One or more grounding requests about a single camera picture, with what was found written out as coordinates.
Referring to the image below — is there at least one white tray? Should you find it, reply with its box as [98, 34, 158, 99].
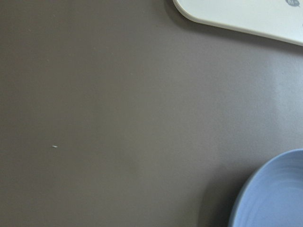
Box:
[173, 0, 303, 46]

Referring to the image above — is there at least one blue round plate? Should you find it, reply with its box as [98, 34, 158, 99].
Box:
[228, 149, 303, 227]

